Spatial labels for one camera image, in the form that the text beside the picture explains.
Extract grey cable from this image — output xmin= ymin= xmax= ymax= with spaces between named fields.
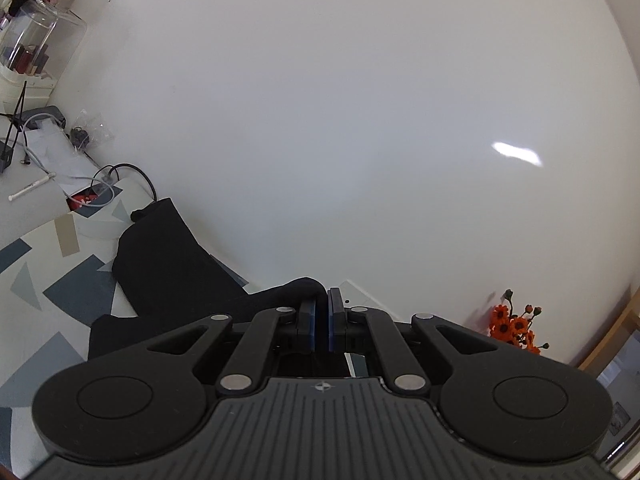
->
xmin=22 ymin=112 xmax=117 ymax=208

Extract white paper sheets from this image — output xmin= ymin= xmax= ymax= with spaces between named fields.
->
xmin=20 ymin=129 xmax=102 ymax=192

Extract clear cosmetics organizer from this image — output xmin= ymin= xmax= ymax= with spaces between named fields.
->
xmin=0 ymin=0 xmax=89 ymax=116

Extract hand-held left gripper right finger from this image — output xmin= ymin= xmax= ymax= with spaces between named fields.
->
xmin=328 ymin=287 xmax=496 ymax=395

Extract orange artificial flowers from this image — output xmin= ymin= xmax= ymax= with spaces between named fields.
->
xmin=487 ymin=287 xmax=551 ymax=356

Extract black cable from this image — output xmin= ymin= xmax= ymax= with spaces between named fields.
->
xmin=92 ymin=162 xmax=159 ymax=202

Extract clear plastic bag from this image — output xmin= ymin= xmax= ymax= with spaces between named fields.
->
xmin=70 ymin=110 xmax=114 ymax=149

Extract black phone stand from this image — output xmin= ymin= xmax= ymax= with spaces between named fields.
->
xmin=0 ymin=80 xmax=29 ymax=177

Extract black sweatshirt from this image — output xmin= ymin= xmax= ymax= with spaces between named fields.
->
xmin=89 ymin=197 xmax=331 ymax=362

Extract white pen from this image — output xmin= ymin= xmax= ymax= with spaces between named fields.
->
xmin=7 ymin=172 xmax=57 ymax=202

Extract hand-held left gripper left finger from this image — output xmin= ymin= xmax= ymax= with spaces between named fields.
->
xmin=147 ymin=300 xmax=319 ymax=395

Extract wooden frame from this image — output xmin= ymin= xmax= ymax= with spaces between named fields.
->
xmin=575 ymin=290 xmax=640 ymax=387

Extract geometric patterned tablecloth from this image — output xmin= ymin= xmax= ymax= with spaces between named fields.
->
xmin=0 ymin=180 xmax=251 ymax=467

